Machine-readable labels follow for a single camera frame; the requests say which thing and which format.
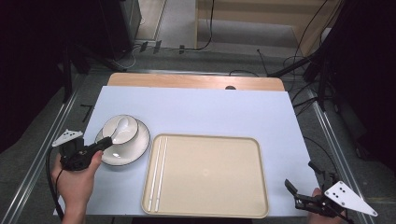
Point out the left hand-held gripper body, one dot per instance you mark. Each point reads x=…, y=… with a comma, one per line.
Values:
x=74, y=155

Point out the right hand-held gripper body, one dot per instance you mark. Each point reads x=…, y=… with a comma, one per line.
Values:
x=342, y=197

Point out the white ceramic spoon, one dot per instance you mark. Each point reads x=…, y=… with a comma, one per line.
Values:
x=121, y=126

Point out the white bowl with dark rim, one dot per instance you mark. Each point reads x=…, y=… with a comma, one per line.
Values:
x=130, y=129

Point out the white plate with dark rim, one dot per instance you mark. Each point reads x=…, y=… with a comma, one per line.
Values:
x=137, y=149

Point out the beige plastic tray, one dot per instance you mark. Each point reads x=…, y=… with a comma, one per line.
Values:
x=211, y=177

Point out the person's right hand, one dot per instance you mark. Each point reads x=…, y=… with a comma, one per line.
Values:
x=323, y=217

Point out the person's left hand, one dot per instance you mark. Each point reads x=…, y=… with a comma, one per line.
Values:
x=76, y=186

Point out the black metal stand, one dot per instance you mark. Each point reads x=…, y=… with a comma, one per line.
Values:
x=322, y=81
x=67, y=77

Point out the dark curtain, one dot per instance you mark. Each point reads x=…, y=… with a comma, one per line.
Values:
x=28, y=62
x=367, y=77

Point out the pale blue table cover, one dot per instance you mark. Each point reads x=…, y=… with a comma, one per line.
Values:
x=202, y=112

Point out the black table grommet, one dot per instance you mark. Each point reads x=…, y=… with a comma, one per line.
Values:
x=230, y=88

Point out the black cabinet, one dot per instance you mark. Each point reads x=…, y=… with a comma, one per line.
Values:
x=120, y=28

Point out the light wooden furniture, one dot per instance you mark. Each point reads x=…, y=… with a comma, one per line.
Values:
x=264, y=12

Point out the aluminium floor rail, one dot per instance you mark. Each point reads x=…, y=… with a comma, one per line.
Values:
x=37, y=158
x=330, y=140

